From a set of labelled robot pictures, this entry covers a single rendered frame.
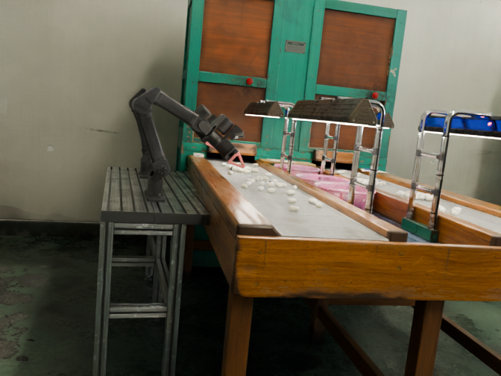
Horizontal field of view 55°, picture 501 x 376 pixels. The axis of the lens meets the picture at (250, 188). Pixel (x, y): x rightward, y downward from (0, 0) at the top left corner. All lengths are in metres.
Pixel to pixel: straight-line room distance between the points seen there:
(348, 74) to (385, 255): 2.04
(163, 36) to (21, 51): 1.00
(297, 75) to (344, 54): 0.34
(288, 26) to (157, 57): 1.14
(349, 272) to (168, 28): 2.87
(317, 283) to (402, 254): 0.24
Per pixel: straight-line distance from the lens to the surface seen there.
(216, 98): 3.02
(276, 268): 1.25
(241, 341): 1.37
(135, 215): 1.73
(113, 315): 1.85
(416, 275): 1.41
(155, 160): 1.97
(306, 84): 3.13
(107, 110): 3.80
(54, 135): 3.83
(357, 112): 1.34
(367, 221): 1.49
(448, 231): 1.72
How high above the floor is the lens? 1.04
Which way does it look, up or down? 8 degrees down
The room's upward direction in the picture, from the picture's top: 6 degrees clockwise
